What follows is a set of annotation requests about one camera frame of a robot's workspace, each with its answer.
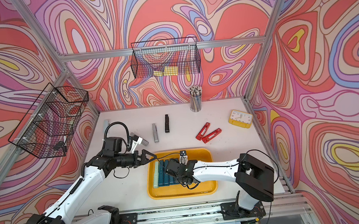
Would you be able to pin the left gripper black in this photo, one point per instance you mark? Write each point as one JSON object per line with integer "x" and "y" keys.
{"x": 142, "y": 161}

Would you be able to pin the grey pruning pliers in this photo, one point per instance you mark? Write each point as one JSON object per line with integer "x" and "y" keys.
{"x": 155, "y": 133}

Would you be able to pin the dark teal pruning pliers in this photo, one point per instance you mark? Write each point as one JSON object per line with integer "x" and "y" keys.
{"x": 161, "y": 172}

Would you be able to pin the black pruning pliers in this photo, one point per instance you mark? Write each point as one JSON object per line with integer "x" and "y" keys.
{"x": 167, "y": 126}

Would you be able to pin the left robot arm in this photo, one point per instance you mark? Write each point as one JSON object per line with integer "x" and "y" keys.
{"x": 94, "y": 172}

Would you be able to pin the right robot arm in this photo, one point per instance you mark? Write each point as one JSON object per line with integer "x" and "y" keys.
{"x": 255, "y": 178}

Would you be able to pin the grey pruning pliers angled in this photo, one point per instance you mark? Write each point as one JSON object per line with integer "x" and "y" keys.
{"x": 139, "y": 140}

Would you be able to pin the yellow plastic storage tray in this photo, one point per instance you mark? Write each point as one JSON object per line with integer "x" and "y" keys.
{"x": 176, "y": 191}

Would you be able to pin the light blue-grey pliers far left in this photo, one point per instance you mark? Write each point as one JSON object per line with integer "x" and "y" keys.
{"x": 105, "y": 124}

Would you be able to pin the pencil holder cup with pencils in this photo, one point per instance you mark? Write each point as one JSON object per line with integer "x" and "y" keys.
{"x": 195, "y": 98}

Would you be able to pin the yellow alarm clock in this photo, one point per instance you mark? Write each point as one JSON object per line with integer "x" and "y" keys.
{"x": 240, "y": 119}

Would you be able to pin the yellow sticky notes in basket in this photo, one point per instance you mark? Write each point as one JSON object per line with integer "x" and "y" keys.
{"x": 167, "y": 71}

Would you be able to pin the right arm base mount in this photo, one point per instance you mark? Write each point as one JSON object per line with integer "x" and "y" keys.
{"x": 233, "y": 211}

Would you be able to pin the aluminium front rail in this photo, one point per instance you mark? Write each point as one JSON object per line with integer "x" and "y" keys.
{"x": 287, "y": 209}

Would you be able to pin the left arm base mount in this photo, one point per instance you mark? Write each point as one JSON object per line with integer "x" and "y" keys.
{"x": 122, "y": 221}

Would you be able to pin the black wire basket left wall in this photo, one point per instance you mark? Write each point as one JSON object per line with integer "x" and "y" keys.
{"x": 48, "y": 127}

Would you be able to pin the black wire basket wall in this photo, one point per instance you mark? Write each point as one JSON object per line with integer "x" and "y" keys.
{"x": 48, "y": 127}
{"x": 149, "y": 56}

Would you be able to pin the black wire basket back wall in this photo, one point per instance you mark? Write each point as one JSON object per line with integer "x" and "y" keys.
{"x": 149, "y": 56}

